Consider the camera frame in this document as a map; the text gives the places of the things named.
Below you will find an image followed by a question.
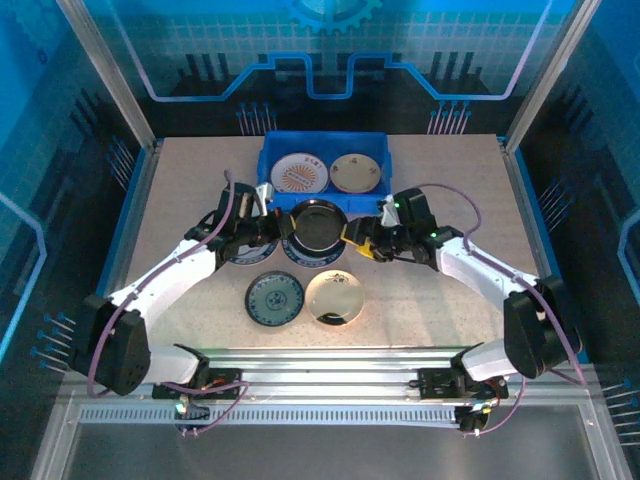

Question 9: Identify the white plate navy lettered rim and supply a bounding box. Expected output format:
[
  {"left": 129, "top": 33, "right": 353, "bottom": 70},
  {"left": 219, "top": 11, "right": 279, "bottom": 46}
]
[
  {"left": 280, "top": 234, "right": 347, "bottom": 270},
  {"left": 227, "top": 242, "right": 280, "bottom": 267}
]

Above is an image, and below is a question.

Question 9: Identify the cream floral plate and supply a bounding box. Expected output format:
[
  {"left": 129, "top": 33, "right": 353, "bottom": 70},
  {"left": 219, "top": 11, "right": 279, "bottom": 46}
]
[{"left": 329, "top": 152, "right": 384, "bottom": 194}]

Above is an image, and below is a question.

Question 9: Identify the cream plate black print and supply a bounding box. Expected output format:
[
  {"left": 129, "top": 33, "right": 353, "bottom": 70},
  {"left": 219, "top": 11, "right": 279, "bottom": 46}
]
[{"left": 304, "top": 269, "right": 367, "bottom": 327}]

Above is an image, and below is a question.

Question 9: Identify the slotted grey cable duct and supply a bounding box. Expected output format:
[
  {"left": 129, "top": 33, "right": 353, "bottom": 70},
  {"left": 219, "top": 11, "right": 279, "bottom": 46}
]
[{"left": 78, "top": 404, "right": 464, "bottom": 427}]

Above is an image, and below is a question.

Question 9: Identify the aluminium extrusion rail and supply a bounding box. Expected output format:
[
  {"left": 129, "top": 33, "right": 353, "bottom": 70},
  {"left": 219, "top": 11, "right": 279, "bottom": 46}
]
[{"left": 59, "top": 346, "right": 601, "bottom": 407}]

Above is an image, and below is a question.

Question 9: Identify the grey metal platform panel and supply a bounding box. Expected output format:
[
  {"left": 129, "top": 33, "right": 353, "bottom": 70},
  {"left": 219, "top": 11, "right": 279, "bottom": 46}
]
[{"left": 62, "top": 422, "right": 601, "bottom": 480}]

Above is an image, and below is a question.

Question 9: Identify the aluminium frame post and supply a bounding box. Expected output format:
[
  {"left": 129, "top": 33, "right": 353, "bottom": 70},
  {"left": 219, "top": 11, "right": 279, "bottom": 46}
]
[
  {"left": 55, "top": 0, "right": 162, "bottom": 153},
  {"left": 502, "top": 0, "right": 604, "bottom": 154}
]

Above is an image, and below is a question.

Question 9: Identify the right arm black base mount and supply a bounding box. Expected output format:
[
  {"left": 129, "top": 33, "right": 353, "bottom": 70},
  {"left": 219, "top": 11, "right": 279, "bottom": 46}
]
[{"left": 417, "top": 366, "right": 510, "bottom": 401}]

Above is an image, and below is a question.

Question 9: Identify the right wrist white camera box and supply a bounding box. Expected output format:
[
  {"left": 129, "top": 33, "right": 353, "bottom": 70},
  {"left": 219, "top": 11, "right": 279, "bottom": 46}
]
[{"left": 379, "top": 196, "right": 399, "bottom": 227}]

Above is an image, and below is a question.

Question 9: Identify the blue plastic bin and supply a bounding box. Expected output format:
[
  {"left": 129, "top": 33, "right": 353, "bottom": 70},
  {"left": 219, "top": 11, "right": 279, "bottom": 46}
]
[{"left": 256, "top": 130, "right": 395, "bottom": 212}]

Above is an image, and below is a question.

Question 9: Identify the white plate orange sunburst print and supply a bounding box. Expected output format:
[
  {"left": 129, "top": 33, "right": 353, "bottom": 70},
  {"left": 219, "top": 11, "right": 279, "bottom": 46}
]
[{"left": 269, "top": 152, "right": 331, "bottom": 196}]

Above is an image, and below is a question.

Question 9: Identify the green blue patterned plate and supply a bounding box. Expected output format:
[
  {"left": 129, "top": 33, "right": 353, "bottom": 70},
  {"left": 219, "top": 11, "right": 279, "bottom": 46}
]
[{"left": 244, "top": 270, "right": 305, "bottom": 329}]

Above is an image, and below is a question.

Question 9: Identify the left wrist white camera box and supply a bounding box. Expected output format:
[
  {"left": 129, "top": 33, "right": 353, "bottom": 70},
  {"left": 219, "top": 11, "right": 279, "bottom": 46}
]
[{"left": 254, "top": 181, "right": 274, "bottom": 212}]

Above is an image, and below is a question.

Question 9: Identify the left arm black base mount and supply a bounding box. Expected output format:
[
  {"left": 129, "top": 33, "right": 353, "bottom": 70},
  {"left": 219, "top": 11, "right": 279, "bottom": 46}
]
[{"left": 151, "top": 367, "right": 242, "bottom": 401}]

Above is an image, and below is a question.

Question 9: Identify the aluminium side rail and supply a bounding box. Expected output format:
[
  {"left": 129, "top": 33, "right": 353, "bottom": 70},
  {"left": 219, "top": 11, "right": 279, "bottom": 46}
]
[
  {"left": 84, "top": 139, "right": 166, "bottom": 361},
  {"left": 497, "top": 135, "right": 574, "bottom": 361}
]

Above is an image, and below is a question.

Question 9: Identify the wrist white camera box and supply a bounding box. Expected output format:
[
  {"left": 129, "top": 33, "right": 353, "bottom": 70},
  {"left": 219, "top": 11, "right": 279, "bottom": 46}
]
[
  {"left": 379, "top": 196, "right": 399, "bottom": 227},
  {"left": 254, "top": 181, "right": 274, "bottom": 212}
]

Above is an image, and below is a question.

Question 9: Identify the black glossy plate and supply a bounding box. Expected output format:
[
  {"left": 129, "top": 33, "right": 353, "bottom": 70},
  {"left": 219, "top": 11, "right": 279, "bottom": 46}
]
[{"left": 288, "top": 198, "right": 350, "bottom": 253}]

